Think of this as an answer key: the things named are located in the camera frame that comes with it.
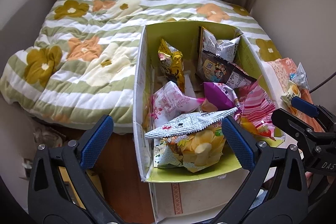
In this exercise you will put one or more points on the gold snack packet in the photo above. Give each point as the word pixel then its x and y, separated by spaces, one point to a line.
pixel 173 66

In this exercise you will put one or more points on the white grey snack packet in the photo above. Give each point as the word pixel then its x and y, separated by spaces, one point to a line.
pixel 225 48

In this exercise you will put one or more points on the potato chip snack packet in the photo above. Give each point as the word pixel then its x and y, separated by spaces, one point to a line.
pixel 199 145

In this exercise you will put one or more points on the dark purple snack packet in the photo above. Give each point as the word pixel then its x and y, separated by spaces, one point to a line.
pixel 218 69

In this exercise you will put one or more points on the yellow-green cardboard box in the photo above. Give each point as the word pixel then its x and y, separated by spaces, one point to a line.
pixel 194 176

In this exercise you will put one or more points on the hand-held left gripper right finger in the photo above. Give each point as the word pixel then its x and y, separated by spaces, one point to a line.
pixel 237 145

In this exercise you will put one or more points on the pink striped snack packet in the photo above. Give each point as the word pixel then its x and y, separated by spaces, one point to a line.
pixel 257 108

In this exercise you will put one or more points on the small silver snack packet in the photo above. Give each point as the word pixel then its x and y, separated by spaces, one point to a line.
pixel 300 77

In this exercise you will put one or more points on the orange patterned cloth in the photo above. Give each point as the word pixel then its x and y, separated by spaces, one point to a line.
pixel 281 74

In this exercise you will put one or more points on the beige cardboard box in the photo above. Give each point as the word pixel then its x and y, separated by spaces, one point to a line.
pixel 199 197

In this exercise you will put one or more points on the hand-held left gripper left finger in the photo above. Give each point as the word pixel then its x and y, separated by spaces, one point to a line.
pixel 95 142

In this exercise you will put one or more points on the orange yellow snack packet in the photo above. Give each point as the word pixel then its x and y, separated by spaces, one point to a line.
pixel 290 94

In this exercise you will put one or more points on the floral striped quilt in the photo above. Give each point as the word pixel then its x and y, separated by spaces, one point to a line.
pixel 78 69

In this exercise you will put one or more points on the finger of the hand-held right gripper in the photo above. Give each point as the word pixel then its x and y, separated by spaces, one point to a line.
pixel 286 120
pixel 304 106

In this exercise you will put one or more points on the white pink snack packet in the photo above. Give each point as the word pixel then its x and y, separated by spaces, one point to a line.
pixel 170 103

